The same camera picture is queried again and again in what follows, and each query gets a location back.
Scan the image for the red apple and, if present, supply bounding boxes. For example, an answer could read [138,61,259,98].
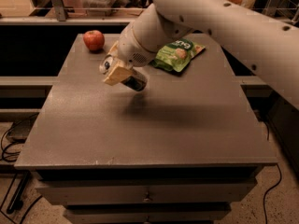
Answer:
[83,30,105,51]

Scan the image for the black power adapter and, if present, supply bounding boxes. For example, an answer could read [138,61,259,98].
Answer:
[6,120,33,143]

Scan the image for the black cables on left floor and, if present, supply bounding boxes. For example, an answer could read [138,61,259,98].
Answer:
[0,114,43,224]

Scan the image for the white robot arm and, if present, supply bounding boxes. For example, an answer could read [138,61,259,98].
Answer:
[100,0,299,108]

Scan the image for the upper drawer with knob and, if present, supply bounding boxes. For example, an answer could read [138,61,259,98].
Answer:
[36,178,257,206]

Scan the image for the silver blue Red Bull can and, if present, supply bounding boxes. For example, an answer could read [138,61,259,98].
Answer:
[98,54,149,92]

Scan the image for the lower drawer with knob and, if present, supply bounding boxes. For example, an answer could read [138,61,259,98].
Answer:
[64,203,231,224]

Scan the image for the black cable on right floor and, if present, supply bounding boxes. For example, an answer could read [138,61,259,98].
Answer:
[262,121,283,224]

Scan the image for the drawer with knob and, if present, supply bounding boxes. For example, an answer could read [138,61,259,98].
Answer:
[64,203,231,224]
[36,178,257,206]

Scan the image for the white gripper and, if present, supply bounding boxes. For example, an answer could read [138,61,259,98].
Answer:
[104,21,158,86]

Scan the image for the metal shelf rail frame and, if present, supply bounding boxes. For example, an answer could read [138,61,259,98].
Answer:
[0,0,299,27]

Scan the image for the grey drawer cabinet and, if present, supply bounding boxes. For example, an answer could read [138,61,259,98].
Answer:
[14,33,278,224]

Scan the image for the green snack bag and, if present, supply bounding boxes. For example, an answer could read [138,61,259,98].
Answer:
[150,38,206,73]

